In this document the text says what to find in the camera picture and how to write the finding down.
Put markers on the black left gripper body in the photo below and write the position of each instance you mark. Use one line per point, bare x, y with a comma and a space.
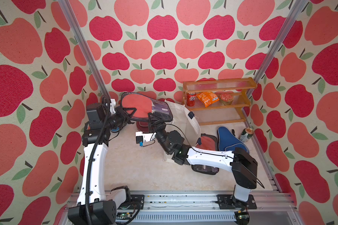
119, 118

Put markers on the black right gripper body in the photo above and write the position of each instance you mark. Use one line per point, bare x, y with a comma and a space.
163, 137

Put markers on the white canvas tote bag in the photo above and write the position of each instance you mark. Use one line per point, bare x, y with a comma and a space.
185, 123

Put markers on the blue paddle case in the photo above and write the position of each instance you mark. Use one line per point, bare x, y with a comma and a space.
115, 130
227, 141

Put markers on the maroon paddle case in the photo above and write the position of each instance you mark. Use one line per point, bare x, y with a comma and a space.
145, 127

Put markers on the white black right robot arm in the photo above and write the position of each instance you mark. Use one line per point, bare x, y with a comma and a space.
237, 161

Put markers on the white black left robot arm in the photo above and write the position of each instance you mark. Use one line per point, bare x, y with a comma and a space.
93, 206

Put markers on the orange snack bag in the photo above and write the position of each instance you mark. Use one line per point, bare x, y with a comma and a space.
207, 98

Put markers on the red soda can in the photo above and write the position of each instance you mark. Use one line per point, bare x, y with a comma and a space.
190, 99

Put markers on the wooden two-tier shelf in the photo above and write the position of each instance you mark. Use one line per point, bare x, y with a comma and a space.
218, 113

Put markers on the red lidded round tin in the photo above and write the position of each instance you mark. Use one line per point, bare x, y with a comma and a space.
226, 99

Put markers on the green label drink can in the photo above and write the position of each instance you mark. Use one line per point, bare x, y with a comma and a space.
246, 134

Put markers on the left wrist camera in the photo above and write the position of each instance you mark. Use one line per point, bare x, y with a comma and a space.
96, 112

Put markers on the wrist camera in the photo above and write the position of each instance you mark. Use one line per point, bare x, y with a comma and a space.
96, 112
142, 138

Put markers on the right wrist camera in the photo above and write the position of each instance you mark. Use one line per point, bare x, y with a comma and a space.
142, 138

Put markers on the aluminium front rail frame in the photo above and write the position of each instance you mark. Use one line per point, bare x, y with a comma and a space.
202, 208

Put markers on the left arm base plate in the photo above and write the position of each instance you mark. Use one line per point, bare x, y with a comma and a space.
134, 202

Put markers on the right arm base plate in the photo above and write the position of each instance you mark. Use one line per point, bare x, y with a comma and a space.
228, 202

